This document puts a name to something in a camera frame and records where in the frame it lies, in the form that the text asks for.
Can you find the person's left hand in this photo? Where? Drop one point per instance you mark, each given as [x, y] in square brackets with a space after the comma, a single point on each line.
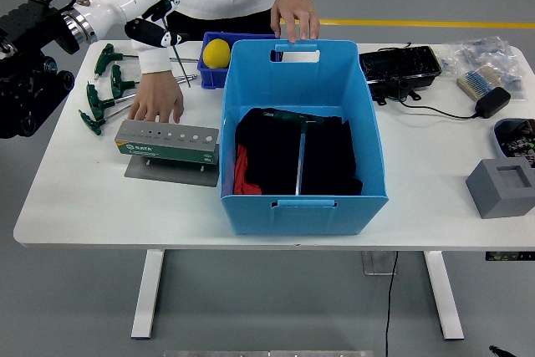
[294, 10]

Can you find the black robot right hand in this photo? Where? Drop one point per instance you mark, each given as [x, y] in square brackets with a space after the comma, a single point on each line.
[501, 350]

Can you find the person's right hand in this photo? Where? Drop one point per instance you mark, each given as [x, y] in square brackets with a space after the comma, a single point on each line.
[156, 95]

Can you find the green silver wrench stand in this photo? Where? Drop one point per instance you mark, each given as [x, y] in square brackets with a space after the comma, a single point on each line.
[167, 150]

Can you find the large blue plastic box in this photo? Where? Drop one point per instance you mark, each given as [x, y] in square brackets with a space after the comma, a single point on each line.
[309, 217]

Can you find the person's right forearm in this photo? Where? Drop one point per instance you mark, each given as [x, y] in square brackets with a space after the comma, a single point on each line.
[154, 58]

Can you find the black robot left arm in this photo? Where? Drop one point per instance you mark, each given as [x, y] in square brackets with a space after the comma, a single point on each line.
[29, 81]

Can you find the black box with mounting tabs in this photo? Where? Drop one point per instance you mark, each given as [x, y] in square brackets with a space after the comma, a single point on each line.
[393, 90]

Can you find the small dark blue bin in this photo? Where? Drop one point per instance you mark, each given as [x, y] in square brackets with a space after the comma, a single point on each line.
[211, 79]

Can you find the yellow ball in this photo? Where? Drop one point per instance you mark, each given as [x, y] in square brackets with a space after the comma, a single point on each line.
[216, 52]

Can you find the white table leg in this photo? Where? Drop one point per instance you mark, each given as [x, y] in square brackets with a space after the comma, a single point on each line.
[147, 294]
[444, 294]

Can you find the black table control panel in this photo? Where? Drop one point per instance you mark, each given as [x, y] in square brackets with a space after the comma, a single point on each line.
[510, 256]

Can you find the red cloth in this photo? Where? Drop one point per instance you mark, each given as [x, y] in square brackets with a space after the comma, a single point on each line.
[242, 175]

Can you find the black gridded plastic tray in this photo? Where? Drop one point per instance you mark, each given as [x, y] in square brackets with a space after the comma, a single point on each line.
[401, 63]

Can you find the black cloth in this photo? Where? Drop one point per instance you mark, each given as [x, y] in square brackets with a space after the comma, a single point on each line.
[267, 152]

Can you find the grey block with recess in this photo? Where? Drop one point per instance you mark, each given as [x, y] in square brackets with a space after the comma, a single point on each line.
[497, 194]

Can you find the clear plastic parts bag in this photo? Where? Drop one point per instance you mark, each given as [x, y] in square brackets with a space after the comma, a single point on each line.
[476, 52]

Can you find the blue resistor strip bundle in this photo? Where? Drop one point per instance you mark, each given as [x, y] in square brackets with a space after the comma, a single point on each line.
[478, 80]

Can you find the light blue parts tray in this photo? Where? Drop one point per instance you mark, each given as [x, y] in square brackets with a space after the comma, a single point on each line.
[497, 139]

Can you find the dark electronic parts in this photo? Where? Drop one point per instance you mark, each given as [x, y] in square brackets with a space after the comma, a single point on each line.
[518, 139]

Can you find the black power adapter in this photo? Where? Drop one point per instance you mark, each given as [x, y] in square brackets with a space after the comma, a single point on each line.
[493, 102]

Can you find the grey bracket under table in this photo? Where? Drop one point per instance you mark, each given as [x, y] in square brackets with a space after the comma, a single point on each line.
[376, 263]

